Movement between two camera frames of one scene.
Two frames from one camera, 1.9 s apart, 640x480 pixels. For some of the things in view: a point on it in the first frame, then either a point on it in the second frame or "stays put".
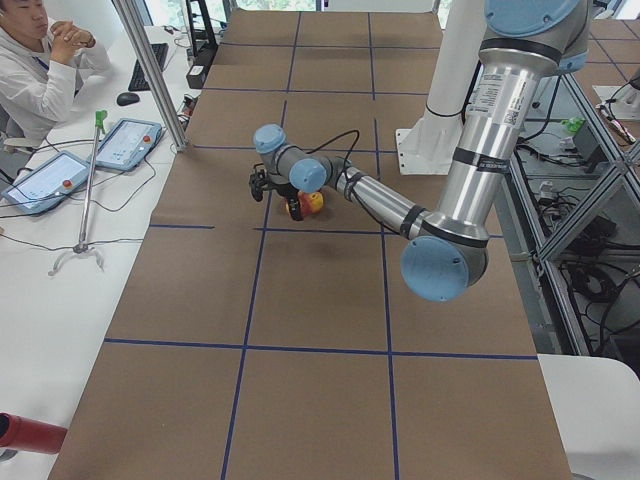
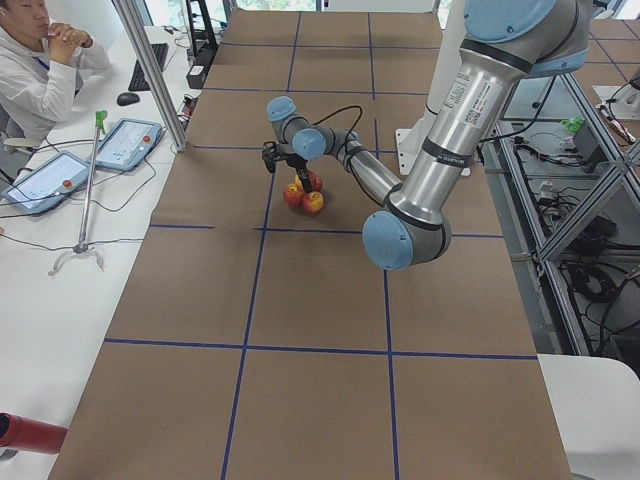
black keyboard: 138,81 stays put
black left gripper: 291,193 -> 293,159
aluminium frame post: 144,58 stays put
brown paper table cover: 253,346 stays put
